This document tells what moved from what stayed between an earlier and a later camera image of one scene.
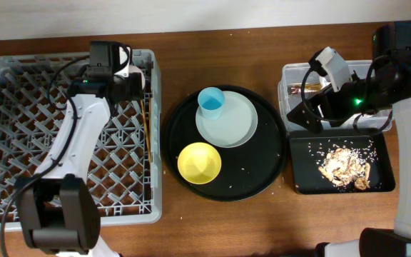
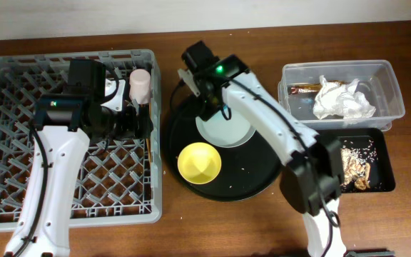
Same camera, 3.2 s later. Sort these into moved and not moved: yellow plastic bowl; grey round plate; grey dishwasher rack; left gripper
Moved: left gripper
Not moved: grey round plate; grey dishwasher rack; yellow plastic bowl
